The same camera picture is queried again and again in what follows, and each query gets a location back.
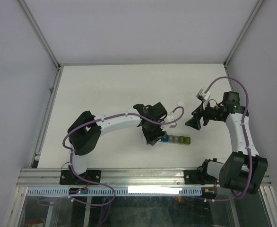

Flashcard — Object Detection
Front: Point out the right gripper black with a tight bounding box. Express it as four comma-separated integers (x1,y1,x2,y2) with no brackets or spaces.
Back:
185,100,224,130

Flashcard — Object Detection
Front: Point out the weekly pill organizer strip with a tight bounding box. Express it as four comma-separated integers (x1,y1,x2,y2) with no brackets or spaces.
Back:
160,135,191,145

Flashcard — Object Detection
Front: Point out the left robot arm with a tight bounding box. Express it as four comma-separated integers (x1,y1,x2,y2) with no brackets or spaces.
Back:
68,102,168,184

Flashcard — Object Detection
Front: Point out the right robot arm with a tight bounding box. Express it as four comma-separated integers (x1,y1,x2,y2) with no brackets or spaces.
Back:
185,89,268,194

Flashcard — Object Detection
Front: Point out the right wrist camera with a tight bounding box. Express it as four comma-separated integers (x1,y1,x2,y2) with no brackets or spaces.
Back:
196,89,211,102

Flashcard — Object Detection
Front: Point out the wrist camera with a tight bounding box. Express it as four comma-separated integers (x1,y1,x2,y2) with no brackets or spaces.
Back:
196,89,211,102
161,113,177,131

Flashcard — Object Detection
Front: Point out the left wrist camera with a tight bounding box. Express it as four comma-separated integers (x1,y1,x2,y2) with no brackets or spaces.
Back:
161,113,177,131

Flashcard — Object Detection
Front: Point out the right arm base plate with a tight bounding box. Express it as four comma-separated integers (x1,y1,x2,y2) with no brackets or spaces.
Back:
183,169,220,185

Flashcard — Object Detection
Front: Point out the right aluminium frame post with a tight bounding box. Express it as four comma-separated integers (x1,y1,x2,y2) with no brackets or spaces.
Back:
224,0,265,68

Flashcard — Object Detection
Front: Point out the aluminium frame post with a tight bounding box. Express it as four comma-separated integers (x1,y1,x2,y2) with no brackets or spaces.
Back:
17,0,61,69
224,0,265,68

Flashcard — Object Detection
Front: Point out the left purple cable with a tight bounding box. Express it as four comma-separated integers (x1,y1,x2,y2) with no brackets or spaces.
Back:
62,106,185,227

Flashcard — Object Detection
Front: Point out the white slotted cable duct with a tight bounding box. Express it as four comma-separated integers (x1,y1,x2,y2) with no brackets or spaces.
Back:
27,186,202,197

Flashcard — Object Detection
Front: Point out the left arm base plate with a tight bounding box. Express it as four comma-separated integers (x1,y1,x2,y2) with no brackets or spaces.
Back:
59,170,101,185

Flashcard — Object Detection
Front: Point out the aluminium mounting rail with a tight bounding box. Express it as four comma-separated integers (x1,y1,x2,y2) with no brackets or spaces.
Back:
17,168,215,187

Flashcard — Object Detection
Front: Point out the left aluminium frame post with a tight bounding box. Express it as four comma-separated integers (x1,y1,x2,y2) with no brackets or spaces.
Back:
17,0,61,69

